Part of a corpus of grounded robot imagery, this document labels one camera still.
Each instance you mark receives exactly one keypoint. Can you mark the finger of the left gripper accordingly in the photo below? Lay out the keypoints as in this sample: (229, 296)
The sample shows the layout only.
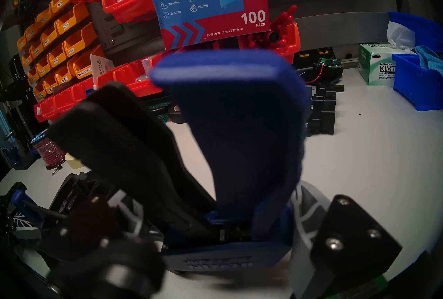
(26, 225)

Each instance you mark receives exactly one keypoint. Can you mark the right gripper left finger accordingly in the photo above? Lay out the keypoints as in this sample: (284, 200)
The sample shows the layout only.
(90, 229)

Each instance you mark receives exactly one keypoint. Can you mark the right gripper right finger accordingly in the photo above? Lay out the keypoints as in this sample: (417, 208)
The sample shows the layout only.
(346, 239)

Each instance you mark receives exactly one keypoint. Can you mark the black 3D printed piece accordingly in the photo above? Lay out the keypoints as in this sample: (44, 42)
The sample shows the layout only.
(69, 187)

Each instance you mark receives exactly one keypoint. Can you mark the blue black bar clamp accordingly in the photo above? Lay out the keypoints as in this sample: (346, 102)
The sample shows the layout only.
(242, 128)

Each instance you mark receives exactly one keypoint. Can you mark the small black printed parts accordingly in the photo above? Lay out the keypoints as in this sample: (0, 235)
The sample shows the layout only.
(323, 111)

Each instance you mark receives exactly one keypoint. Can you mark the small black screw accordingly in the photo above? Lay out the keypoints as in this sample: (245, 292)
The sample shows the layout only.
(56, 170)

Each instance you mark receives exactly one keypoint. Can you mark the cream masking tape roll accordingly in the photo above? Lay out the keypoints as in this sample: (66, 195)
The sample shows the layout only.
(73, 162)

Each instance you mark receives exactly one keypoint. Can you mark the yellow plastic parts bin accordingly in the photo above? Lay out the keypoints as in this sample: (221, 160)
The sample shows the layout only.
(36, 48)
(31, 32)
(49, 36)
(43, 67)
(57, 55)
(21, 42)
(71, 19)
(43, 18)
(64, 74)
(79, 40)
(51, 84)
(59, 4)
(39, 92)
(86, 63)
(32, 75)
(26, 58)

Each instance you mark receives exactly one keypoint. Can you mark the green cutting mat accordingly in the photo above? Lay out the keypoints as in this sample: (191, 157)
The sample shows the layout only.
(161, 109)

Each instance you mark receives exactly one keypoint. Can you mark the black tape roll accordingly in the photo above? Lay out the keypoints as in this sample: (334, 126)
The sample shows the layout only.
(178, 115)

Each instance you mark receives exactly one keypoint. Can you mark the blue plastic storage bin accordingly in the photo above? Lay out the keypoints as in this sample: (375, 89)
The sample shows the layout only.
(415, 83)
(425, 28)

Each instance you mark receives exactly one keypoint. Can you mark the green white tissue box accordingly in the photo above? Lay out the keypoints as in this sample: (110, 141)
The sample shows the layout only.
(375, 66)

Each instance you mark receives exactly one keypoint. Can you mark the blue microfiber cloth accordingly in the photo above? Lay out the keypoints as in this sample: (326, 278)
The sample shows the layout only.
(431, 59)

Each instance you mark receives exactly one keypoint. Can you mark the blue cleaning cloths box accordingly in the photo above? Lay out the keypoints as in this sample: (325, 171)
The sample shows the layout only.
(207, 0)

